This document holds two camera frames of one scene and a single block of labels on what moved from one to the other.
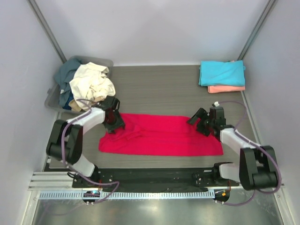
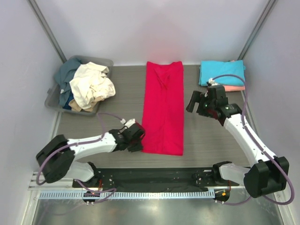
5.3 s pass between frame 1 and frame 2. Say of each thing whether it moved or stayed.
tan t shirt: stayed
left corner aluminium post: stayed
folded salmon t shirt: stayed
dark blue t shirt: stayed
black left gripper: moved
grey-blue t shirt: stayed
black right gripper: moved
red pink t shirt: moved
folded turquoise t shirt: stayed
